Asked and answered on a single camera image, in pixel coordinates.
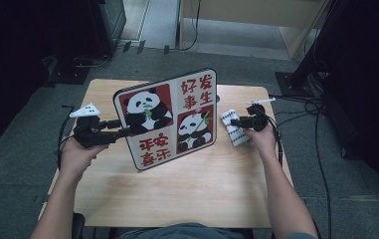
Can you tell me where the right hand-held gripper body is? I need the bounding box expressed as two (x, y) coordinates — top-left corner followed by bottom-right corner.
(242, 97), (278, 133)

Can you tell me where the light wooden furniture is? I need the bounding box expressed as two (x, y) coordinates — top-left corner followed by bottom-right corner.
(176, 0), (331, 62)

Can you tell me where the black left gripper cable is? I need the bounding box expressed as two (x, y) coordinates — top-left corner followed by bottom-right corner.
(56, 113), (80, 171)

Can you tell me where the person's right hand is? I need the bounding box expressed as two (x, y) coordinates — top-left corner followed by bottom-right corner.
(242, 123), (279, 161)

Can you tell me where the black stand base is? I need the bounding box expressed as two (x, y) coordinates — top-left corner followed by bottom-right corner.
(274, 71), (314, 100)
(45, 55), (111, 86)

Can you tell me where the black floor cable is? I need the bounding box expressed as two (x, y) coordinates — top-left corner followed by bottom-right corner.
(269, 94), (333, 239)

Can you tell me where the black office chair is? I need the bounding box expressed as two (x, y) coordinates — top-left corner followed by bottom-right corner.
(71, 212), (87, 239)

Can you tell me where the person's left hand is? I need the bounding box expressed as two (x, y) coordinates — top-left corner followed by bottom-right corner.
(59, 136), (109, 181)

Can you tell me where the white diamond-patterned cloth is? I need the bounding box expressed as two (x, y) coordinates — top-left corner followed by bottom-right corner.
(219, 109), (253, 148)

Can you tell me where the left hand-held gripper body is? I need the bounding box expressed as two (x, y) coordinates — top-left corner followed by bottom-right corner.
(69, 102), (119, 149)

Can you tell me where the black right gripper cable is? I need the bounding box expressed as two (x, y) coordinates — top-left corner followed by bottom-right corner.
(267, 114), (284, 167)

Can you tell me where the person's grey-blue clothing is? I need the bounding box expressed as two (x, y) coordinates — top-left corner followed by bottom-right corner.
(116, 221), (255, 239)

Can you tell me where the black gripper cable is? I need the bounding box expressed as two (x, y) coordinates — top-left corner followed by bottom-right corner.
(56, 113), (80, 171)
(267, 114), (284, 167)

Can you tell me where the panda picture board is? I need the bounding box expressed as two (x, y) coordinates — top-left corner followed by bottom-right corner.
(112, 68), (218, 172)

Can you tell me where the dark cabinet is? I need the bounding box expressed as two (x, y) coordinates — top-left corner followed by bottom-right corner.
(87, 0), (127, 58)

